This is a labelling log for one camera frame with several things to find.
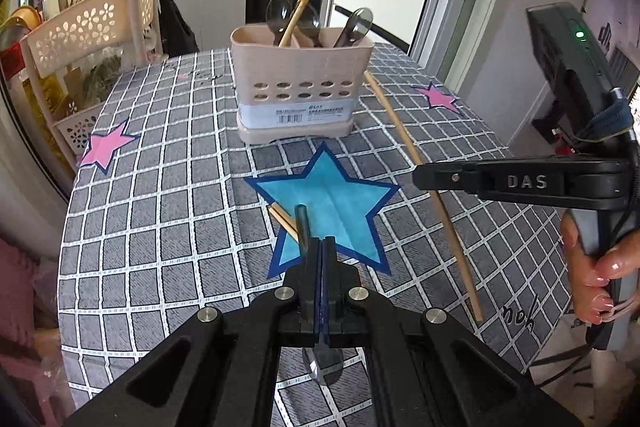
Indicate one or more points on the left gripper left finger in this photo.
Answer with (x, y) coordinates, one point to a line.
(217, 369)

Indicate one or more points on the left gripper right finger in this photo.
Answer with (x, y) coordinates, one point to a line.
(426, 368)

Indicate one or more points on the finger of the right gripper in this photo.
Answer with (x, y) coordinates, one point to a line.
(447, 176)

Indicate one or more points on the dark grey spoon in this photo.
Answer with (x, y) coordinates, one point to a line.
(324, 364)
(278, 13)

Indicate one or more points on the blue patterned bamboo chopstick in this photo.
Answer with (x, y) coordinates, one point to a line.
(284, 219)

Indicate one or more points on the teal plastic spoon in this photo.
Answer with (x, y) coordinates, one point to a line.
(356, 27)

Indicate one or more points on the right hand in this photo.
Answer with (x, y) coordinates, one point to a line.
(589, 276)

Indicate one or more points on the grey checkered tablecloth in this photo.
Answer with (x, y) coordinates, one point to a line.
(169, 215)

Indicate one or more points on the pink plastic stool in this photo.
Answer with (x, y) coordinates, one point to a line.
(30, 357)

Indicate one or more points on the pink utensil holder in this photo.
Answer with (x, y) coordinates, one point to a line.
(297, 91)

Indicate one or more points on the black hanging bag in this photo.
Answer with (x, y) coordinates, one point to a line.
(176, 35)

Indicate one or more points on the beige plastic storage rack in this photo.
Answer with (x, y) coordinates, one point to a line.
(86, 28)

